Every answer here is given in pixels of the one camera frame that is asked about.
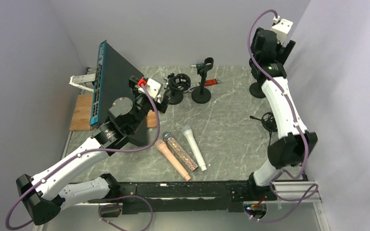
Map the tall black mic stand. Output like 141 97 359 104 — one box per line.
249 82 266 99

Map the pink microphone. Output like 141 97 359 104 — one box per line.
155 139 191 181

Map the white microphone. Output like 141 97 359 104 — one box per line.
182 126 207 171

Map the glitter microphone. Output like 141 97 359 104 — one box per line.
162 132 198 171

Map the black tripod shock-mount stand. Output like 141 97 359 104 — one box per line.
250 111 278 133

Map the black clip round-base stand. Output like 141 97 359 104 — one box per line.
191 57 214 104

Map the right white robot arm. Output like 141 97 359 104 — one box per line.
246 28 317 200

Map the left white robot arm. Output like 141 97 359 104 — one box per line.
16 81 170 225

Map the wooden board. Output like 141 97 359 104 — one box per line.
69 94 159 135

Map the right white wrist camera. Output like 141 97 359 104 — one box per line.
270 16 294 45

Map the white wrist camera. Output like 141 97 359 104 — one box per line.
138 78 163 103
270 16 294 45

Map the blue network switch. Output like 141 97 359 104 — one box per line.
90 40 144 130

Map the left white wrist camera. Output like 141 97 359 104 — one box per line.
138 78 163 103

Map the black shock-mount round-base stand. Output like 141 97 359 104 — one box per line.
163 73 191 105

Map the white bracket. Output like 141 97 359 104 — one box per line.
69 74 95 93

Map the red handled adjustable wrench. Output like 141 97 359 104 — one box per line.
184 78 222 95

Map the green handled screwdriver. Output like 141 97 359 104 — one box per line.
191 63 205 70

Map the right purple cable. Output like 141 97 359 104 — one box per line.
242 9 320 223

